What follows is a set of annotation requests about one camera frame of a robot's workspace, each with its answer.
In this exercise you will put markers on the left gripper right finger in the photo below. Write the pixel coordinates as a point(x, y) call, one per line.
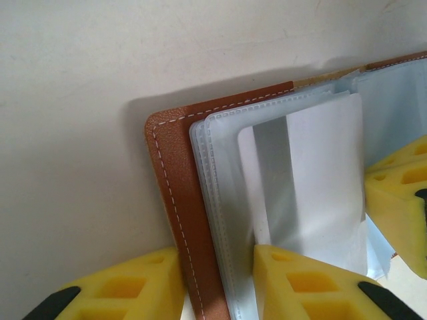
point(317, 293)

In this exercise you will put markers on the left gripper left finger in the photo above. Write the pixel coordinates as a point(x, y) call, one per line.
point(133, 293)

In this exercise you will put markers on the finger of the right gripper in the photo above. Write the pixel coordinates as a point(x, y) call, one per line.
point(393, 213)
point(403, 156)

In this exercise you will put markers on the credit card with magnetic stripe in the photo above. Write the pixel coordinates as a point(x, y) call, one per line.
point(317, 183)

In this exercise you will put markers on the brown leather card holder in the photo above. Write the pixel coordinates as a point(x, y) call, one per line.
point(177, 166)

